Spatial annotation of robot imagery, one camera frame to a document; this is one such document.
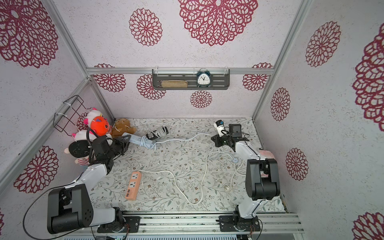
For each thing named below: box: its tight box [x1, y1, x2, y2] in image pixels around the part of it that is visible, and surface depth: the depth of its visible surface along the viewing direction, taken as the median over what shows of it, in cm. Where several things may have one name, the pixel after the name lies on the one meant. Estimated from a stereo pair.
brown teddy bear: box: [112, 118, 137, 138], surface depth 108 cm
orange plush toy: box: [90, 116, 110, 137], surface depth 91 cm
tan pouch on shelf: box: [161, 80, 189, 88], surface depth 90 cm
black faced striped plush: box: [64, 130, 97, 166], surface depth 80 cm
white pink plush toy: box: [83, 107, 102, 128], surface depth 97 cm
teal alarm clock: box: [196, 69, 212, 88], surface depth 92 cm
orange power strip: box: [125, 171, 142, 201], surface depth 85 cm
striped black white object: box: [146, 126, 169, 141], surface depth 108 cm
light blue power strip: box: [122, 132, 153, 147], surface depth 87 cm
